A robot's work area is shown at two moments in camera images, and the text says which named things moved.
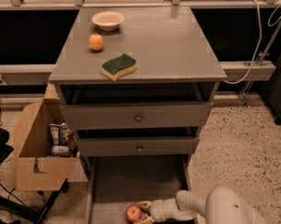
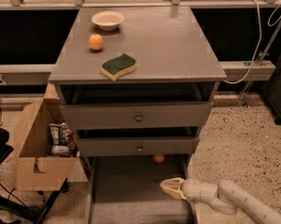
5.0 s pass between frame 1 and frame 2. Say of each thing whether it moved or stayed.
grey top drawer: stayed
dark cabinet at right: stayed
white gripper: moved
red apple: moved
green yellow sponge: stayed
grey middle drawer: stayed
